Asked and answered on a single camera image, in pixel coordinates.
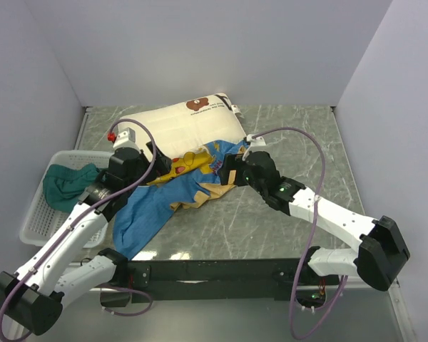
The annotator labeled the cream pillow with bear print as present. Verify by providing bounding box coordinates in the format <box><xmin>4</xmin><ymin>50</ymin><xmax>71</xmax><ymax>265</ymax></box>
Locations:
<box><xmin>118</xmin><ymin>93</ymin><xmax>246</xmax><ymax>159</ymax></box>

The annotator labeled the black base beam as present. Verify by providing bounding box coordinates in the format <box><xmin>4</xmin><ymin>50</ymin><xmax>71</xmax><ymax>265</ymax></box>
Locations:
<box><xmin>99</xmin><ymin>257</ymin><xmax>329</xmax><ymax>308</ymax></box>

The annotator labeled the blue and yellow pillowcase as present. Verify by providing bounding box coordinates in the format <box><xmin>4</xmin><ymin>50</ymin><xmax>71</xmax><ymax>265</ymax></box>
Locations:
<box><xmin>113</xmin><ymin>140</ymin><xmax>247</xmax><ymax>259</ymax></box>

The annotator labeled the green cloth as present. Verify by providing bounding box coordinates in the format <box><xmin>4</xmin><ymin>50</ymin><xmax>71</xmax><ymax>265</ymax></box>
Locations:
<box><xmin>43</xmin><ymin>163</ymin><xmax>100</xmax><ymax>213</ymax></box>

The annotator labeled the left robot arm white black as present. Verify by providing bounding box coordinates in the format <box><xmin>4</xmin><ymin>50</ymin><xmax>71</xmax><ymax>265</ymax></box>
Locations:
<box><xmin>0</xmin><ymin>142</ymin><xmax>171</xmax><ymax>336</ymax></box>

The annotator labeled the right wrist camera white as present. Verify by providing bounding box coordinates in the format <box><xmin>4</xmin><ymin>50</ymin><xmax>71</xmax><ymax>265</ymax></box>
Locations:
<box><xmin>245</xmin><ymin>134</ymin><xmax>266</xmax><ymax>147</ymax></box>

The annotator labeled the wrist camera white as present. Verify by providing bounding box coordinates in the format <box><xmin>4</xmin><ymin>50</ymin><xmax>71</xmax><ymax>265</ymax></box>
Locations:
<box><xmin>107</xmin><ymin>128</ymin><xmax>137</xmax><ymax>150</ymax></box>
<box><xmin>245</xmin><ymin>134</ymin><xmax>266</xmax><ymax>147</ymax></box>

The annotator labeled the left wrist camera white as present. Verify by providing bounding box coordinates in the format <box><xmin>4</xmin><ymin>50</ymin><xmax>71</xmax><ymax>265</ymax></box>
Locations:
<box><xmin>107</xmin><ymin>128</ymin><xmax>137</xmax><ymax>150</ymax></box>

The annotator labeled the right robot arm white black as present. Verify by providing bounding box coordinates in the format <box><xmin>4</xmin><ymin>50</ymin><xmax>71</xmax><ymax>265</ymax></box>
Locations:
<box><xmin>218</xmin><ymin>151</ymin><xmax>410</xmax><ymax>291</ymax></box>

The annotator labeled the aluminium rail frame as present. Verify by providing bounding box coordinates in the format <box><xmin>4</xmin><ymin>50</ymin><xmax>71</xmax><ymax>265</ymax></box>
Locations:
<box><xmin>345</xmin><ymin>277</ymin><xmax>414</xmax><ymax>342</ymax></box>

